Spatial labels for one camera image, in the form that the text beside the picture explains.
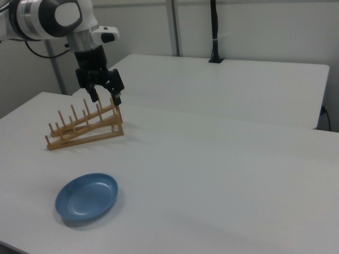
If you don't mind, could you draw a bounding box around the black pole with base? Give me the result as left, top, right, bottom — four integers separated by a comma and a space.
208, 0, 226, 64

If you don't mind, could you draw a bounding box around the black wall cable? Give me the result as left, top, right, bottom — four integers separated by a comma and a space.
323, 105, 332, 132

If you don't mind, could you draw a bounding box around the wooden plate rack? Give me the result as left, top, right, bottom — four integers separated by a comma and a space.
44, 96, 124, 152

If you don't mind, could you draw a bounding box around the grey wide metal wall post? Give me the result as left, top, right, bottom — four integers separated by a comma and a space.
165, 0, 184, 57

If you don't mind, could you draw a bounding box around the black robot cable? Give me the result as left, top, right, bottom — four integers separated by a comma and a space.
24, 39, 73, 59

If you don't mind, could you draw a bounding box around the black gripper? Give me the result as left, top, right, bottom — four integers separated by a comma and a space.
74, 45, 125, 107

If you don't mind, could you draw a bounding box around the blue plate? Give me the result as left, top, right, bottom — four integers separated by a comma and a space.
55, 173, 119, 221

